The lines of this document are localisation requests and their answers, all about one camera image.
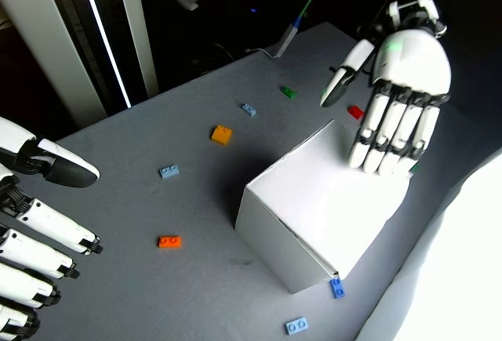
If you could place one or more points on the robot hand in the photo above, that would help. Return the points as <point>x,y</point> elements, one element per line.
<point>35,219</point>
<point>412,62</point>

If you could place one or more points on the cardboard box white outside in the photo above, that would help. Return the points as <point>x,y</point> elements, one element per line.
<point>313,207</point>

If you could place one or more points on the red toy brick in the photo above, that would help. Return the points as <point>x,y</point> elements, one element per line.
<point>355,112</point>

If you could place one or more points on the green toy brick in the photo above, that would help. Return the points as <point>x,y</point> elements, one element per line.
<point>415,167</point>
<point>289,92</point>

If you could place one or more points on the orange toy brick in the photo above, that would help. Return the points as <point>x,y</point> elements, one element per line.
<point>169,241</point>

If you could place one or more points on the light blue toy brick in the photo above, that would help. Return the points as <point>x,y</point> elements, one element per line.
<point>249,109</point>
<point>169,171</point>
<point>296,325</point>

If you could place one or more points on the grey-blue table cloth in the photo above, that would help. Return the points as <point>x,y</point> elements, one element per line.
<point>196,200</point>

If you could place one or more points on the white light strip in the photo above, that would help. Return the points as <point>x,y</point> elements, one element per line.
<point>105,37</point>

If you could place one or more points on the white backdrop sheet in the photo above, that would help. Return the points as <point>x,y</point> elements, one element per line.
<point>451,258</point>

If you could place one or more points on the yellow-orange toy brick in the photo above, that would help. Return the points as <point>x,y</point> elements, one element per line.
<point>221,135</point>

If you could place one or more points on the wide grey-white frame post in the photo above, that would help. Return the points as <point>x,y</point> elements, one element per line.
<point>47,43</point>

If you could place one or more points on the narrow white frame post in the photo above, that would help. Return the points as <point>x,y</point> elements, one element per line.
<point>138,23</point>

